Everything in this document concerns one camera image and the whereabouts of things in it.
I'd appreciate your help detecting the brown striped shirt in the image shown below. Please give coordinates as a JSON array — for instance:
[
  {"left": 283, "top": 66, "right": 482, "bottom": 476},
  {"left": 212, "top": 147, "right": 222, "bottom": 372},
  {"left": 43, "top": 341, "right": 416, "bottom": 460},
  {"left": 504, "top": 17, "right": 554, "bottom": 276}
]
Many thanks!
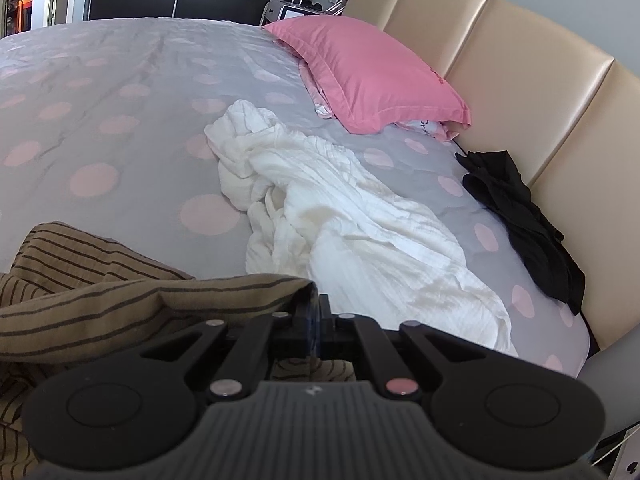
[{"left": 0, "top": 220, "right": 359, "bottom": 480}]

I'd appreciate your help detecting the white crumpled garment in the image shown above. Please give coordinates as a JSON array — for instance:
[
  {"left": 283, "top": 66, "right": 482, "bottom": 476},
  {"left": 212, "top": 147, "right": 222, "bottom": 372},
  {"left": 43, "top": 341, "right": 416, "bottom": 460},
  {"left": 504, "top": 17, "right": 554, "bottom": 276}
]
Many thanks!
[{"left": 205, "top": 100, "right": 515, "bottom": 354}]

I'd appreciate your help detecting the black garment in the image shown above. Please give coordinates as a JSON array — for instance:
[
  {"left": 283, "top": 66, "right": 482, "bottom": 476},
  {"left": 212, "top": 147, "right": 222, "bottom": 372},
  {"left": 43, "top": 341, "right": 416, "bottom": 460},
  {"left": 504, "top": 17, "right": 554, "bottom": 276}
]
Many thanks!
[{"left": 456, "top": 151, "right": 586, "bottom": 315}]

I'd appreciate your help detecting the patterned pillow under pink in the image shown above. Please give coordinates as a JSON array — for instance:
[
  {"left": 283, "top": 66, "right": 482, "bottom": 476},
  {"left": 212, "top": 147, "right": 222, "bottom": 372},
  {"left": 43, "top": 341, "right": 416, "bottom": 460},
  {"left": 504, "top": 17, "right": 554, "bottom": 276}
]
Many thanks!
[{"left": 298, "top": 61, "right": 458, "bottom": 142}]

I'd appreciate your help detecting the grey pink-dotted bed sheet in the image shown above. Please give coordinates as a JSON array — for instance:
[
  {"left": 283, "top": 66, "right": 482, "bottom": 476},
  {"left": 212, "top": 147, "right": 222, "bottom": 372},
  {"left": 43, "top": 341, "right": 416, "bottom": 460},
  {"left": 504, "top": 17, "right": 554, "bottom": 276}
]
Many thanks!
[{"left": 1, "top": 18, "right": 590, "bottom": 376}]

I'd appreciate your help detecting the beige padded headboard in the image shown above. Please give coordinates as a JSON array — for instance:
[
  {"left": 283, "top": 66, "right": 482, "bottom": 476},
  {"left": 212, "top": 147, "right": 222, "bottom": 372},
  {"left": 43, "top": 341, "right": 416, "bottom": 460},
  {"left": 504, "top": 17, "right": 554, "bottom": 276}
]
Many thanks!
[{"left": 346, "top": 0, "right": 639, "bottom": 349}]

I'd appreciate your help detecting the white bedside table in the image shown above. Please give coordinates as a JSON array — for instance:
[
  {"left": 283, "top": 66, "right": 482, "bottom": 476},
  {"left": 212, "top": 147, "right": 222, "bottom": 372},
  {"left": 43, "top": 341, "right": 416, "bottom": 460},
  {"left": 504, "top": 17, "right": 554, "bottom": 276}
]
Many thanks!
[{"left": 259, "top": 0, "right": 321, "bottom": 26}]

